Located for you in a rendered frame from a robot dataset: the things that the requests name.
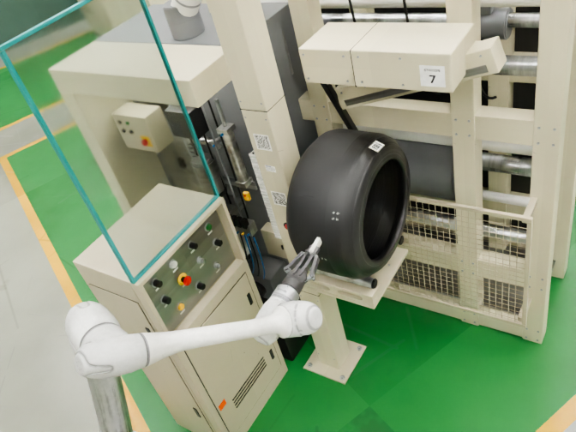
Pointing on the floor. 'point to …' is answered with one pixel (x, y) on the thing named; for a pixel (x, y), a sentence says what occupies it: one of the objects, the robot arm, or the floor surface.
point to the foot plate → (335, 368)
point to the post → (225, 25)
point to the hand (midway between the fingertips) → (315, 246)
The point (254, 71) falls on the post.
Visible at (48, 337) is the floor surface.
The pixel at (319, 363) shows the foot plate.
